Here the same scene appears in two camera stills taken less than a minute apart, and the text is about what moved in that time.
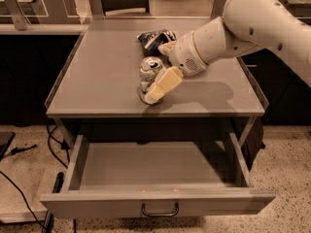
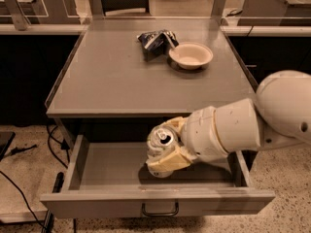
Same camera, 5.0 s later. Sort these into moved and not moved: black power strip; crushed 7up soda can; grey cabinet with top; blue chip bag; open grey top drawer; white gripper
Moved: crushed 7up soda can; white gripper
Not moved: black power strip; grey cabinet with top; blue chip bag; open grey top drawer
